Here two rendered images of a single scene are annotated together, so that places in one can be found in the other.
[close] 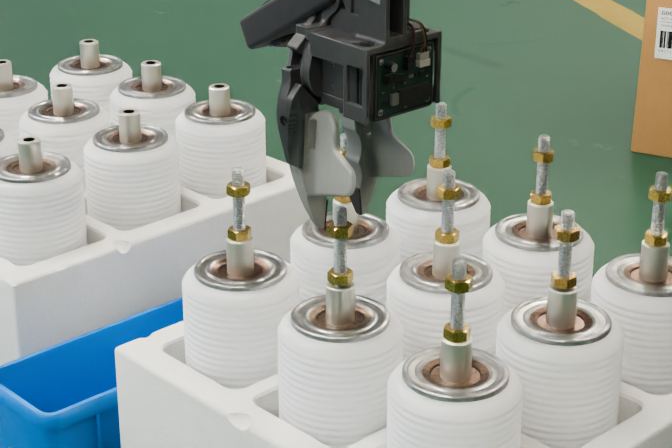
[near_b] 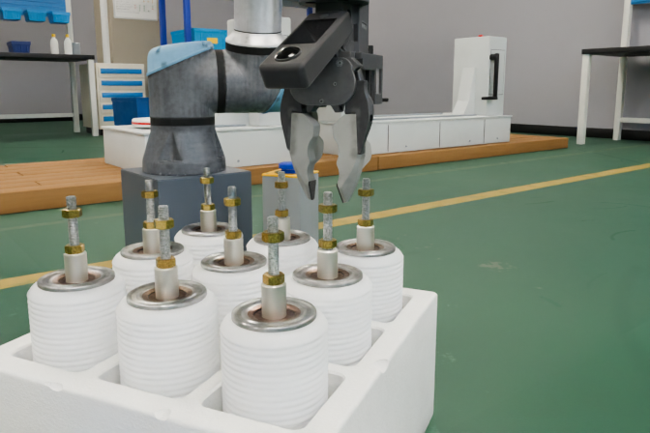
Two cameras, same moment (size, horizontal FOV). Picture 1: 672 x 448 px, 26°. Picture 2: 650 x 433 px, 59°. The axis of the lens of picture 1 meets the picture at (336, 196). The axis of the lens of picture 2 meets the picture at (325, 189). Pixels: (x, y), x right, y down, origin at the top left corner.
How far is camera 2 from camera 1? 1.37 m
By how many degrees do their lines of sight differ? 107
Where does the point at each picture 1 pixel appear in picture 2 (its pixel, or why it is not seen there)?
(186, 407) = (363, 411)
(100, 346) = not seen: outside the picture
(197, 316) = (323, 349)
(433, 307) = not seen: hidden behind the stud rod
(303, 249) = (203, 308)
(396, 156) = (318, 147)
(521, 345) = (311, 245)
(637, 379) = not seen: hidden behind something
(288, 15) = (334, 48)
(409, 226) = (118, 296)
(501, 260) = (184, 264)
